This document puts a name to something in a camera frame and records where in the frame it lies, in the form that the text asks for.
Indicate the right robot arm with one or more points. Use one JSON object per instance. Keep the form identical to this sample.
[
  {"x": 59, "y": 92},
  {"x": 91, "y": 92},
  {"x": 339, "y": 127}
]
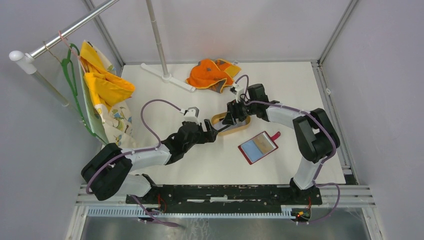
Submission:
[{"x": 315, "y": 135}]

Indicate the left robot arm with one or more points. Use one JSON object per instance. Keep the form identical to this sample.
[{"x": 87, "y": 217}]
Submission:
[{"x": 109, "y": 171}]

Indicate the green clothes hanger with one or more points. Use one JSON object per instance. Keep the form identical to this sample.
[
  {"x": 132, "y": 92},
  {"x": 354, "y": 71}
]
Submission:
[{"x": 76, "y": 89}]

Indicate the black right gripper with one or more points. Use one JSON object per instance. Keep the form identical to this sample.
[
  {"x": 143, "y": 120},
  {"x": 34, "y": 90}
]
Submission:
[{"x": 234, "y": 112}]

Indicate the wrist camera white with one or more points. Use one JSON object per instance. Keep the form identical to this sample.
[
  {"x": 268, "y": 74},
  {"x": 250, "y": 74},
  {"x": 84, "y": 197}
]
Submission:
[
  {"x": 191, "y": 114},
  {"x": 238, "y": 91}
]

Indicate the white rack stand base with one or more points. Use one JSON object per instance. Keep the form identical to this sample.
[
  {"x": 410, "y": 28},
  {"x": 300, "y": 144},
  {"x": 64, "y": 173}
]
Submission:
[{"x": 168, "y": 78}]

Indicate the metal hanging rail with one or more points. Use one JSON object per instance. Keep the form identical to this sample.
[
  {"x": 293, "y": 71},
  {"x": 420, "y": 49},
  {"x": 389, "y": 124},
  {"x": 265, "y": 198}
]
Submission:
[{"x": 25, "y": 60}]

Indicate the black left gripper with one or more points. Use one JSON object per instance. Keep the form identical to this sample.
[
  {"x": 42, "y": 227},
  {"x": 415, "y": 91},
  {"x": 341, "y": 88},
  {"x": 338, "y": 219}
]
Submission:
[{"x": 208, "y": 136}]

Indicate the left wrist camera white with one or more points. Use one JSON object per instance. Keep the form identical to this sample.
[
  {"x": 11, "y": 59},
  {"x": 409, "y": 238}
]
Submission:
[{"x": 191, "y": 114}]

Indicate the orange yellow cloth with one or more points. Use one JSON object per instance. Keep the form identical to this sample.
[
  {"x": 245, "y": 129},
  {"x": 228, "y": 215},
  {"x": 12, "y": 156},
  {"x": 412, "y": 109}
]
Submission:
[{"x": 213, "y": 74}]

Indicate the vertical metal pole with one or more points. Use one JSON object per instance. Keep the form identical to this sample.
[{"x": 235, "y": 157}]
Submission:
[{"x": 157, "y": 37}]

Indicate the yellow patterned hanging cloth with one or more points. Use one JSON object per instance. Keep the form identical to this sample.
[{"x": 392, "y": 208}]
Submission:
[{"x": 105, "y": 95}]

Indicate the red leather card holder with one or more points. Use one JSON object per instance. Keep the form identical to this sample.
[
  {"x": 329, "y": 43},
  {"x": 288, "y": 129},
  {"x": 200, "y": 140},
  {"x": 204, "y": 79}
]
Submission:
[{"x": 250, "y": 151}]

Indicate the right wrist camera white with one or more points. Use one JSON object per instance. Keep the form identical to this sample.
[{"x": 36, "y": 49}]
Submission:
[{"x": 238, "y": 91}]

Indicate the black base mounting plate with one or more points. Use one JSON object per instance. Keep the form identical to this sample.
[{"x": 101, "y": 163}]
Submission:
[{"x": 229, "y": 199}]

